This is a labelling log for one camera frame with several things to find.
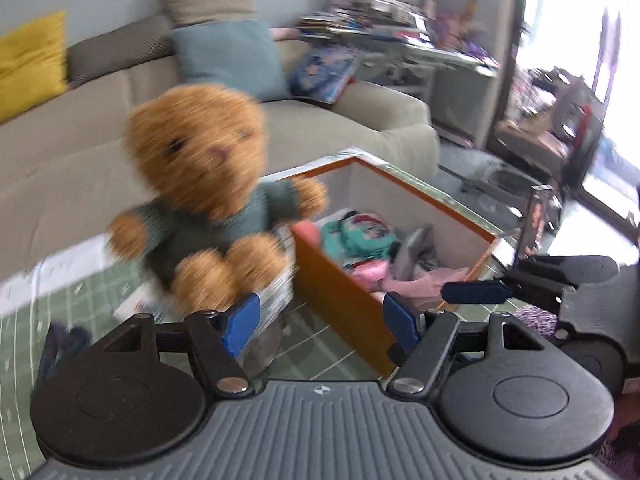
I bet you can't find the yellow pillow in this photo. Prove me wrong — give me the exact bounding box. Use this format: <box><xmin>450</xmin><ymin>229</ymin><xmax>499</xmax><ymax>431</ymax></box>
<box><xmin>0</xmin><ymin>10</ymin><xmax>68</xmax><ymax>123</ymax></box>

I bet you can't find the teal printed bag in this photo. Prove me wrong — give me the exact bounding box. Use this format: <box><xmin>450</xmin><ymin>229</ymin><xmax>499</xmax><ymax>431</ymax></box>
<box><xmin>320</xmin><ymin>212</ymin><xmax>398</xmax><ymax>266</ymax></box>

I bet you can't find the orange storage box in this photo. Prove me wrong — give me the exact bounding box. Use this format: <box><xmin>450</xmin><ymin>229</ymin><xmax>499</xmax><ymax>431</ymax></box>
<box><xmin>265</xmin><ymin>146</ymin><xmax>521</xmax><ymax>378</ymax></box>

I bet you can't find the houndstooth patterned cushion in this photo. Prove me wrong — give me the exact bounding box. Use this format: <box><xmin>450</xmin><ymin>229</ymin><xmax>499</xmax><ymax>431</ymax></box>
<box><xmin>66</xmin><ymin>12</ymin><xmax>176</xmax><ymax>91</ymax></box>

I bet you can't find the white desk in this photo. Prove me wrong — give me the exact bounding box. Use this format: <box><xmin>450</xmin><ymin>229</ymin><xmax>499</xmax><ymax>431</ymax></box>
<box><xmin>300</xmin><ymin>30</ymin><xmax>501</xmax><ymax>148</ymax></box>

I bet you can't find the beige sofa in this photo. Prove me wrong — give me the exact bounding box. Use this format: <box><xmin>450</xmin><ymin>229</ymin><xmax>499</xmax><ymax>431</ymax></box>
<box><xmin>0</xmin><ymin>0</ymin><xmax>441</xmax><ymax>281</ymax></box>

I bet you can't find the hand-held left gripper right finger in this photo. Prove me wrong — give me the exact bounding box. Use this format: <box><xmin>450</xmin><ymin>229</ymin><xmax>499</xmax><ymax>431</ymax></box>
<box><xmin>382</xmin><ymin>292</ymin><xmax>551</xmax><ymax>396</ymax></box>

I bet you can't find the green grid mat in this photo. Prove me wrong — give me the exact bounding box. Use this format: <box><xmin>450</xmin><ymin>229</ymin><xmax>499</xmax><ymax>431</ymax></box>
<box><xmin>0</xmin><ymin>235</ymin><xmax>386</xmax><ymax>471</ymax></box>

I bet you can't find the teal pillow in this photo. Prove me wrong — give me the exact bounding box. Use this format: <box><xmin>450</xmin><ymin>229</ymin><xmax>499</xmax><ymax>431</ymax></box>
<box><xmin>172</xmin><ymin>20</ymin><xmax>291</xmax><ymax>103</ymax></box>

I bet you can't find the dark chair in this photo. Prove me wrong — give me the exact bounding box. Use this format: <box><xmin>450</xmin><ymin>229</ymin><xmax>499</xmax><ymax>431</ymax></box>
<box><xmin>500</xmin><ymin>67</ymin><xmax>608</xmax><ymax>181</ymax></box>

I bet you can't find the pile of books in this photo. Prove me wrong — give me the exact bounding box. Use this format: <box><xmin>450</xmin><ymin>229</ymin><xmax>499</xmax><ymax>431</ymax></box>
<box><xmin>297</xmin><ymin>0</ymin><xmax>441</xmax><ymax>43</ymax></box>

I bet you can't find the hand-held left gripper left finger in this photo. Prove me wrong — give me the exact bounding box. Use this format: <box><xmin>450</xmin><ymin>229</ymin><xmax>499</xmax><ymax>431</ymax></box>
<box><xmin>102</xmin><ymin>292</ymin><xmax>263</xmax><ymax>395</ymax></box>

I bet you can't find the pink cloth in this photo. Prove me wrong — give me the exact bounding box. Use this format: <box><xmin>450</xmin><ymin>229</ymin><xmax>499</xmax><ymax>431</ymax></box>
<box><xmin>350</xmin><ymin>260</ymin><xmax>471</xmax><ymax>306</ymax></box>

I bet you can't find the brown teddy bear green sweater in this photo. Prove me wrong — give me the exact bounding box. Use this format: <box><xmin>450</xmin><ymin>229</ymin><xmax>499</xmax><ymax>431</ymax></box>
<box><xmin>107</xmin><ymin>82</ymin><xmax>331</xmax><ymax>313</ymax></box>

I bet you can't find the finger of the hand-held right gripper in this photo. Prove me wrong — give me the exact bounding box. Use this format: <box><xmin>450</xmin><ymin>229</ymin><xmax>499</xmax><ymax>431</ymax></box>
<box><xmin>442</xmin><ymin>279</ymin><xmax>516</xmax><ymax>306</ymax></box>

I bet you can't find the dark navy cloth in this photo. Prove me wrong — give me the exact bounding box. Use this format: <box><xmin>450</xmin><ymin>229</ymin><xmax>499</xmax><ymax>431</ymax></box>
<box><xmin>37</xmin><ymin>322</ymin><xmax>92</xmax><ymax>386</ymax></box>

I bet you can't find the dark printed carton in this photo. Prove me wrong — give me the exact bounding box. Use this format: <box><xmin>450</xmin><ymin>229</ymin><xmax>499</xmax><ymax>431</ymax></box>
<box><xmin>517</xmin><ymin>185</ymin><xmax>556</xmax><ymax>258</ymax></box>

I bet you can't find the grey shiny cloth hat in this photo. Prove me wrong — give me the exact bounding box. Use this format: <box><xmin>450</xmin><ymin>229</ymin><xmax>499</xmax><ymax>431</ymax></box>
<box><xmin>392</xmin><ymin>225</ymin><xmax>441</xmax><ymax>281</ymax></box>

